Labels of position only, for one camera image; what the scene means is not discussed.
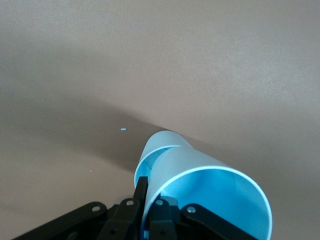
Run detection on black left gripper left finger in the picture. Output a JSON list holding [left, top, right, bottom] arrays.
[[9, 176, 149, 240]]

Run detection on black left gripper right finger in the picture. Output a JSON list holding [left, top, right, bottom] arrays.
[[147, 196, 256, 240]]

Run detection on blue plastic cup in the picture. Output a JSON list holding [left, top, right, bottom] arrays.
[[142, 146, 273, 240], [134, 129, 191, 191]]

